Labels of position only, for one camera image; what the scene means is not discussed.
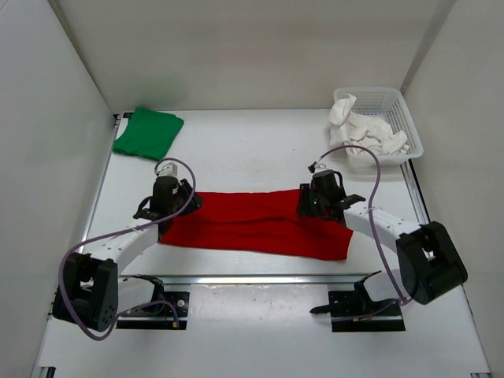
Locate red t shirt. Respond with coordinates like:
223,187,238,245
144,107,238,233
160,189,353,261

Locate green t shirt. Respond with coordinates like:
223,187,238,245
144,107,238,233
113,107,184,161

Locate white t shirt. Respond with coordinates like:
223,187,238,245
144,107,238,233
328,93,410,155

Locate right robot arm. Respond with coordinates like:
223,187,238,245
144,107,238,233
297,170,469,306

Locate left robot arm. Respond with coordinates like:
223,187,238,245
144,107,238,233
52,176,203,341

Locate white plastic basket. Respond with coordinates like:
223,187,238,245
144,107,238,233
328,87,424,168

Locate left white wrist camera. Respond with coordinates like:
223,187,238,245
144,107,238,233
154,161,178,178

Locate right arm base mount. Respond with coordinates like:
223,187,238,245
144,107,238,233
328,290,406,333

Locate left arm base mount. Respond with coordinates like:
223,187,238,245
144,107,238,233
116,275,190,330

